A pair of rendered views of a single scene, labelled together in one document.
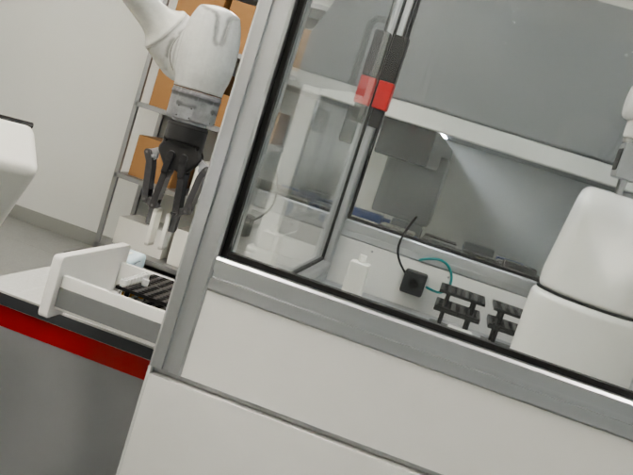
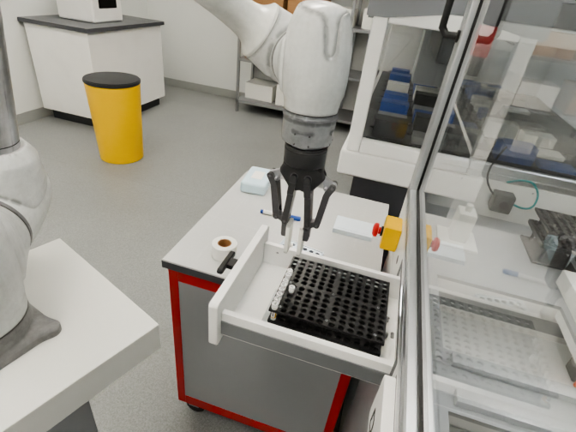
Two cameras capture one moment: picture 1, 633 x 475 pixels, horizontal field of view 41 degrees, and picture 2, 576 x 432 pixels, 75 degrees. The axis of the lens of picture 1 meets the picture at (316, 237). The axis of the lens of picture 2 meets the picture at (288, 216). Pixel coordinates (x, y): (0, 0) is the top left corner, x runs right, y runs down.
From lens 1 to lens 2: 98 cm
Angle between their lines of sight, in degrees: 26
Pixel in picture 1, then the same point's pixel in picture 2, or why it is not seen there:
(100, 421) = not seen: hidden behind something
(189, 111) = (308, 140)
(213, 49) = (326, 66)
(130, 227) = (252, 87)
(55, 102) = (195, 19)
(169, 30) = (265, 36)
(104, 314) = (264, 341)
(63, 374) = not seen: hidden behind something
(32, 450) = (231, 351)
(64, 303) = (228, 332)
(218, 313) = not seen: outside the picture
